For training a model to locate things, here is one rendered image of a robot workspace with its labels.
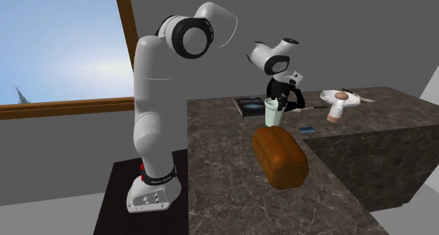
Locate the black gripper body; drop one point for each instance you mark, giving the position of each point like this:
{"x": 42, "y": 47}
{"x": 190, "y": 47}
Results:
{"x": 276, "y": 88}

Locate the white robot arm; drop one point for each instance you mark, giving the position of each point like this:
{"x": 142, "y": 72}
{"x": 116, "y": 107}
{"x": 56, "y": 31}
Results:
{"x": 151, "y": 100}

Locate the pale green cup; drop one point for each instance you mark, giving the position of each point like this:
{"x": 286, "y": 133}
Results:
{"x": 272, "y": 116}

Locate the dark book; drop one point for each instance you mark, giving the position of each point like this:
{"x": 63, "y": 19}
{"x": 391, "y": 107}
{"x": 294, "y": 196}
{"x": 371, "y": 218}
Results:
{"x": 250, "y": 107}

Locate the small blue card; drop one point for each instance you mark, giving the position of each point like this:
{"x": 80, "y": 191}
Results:
{"x": 307, "y": 130}

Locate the white bottle with tan cap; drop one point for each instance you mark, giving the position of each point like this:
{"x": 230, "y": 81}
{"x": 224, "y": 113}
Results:
{"x": 336, "y": 111}

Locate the brown egg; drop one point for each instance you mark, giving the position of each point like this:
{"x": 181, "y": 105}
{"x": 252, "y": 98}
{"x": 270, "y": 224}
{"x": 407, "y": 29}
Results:
{"x": 341, "y": 95}

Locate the brown bread loaf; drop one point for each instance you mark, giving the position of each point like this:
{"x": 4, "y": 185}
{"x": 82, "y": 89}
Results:
{"x": 279, "y": 159}

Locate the white plate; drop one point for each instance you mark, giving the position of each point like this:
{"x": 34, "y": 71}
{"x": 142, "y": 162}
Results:
{"x": 353, "y": 100}

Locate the dark robot stand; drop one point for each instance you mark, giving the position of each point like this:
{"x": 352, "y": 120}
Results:
{"x": 113, "y": 193}

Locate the wooden-framed window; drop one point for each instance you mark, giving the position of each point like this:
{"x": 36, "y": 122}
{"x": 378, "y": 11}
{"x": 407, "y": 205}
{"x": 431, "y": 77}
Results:
{"x": 61, "y": 42}

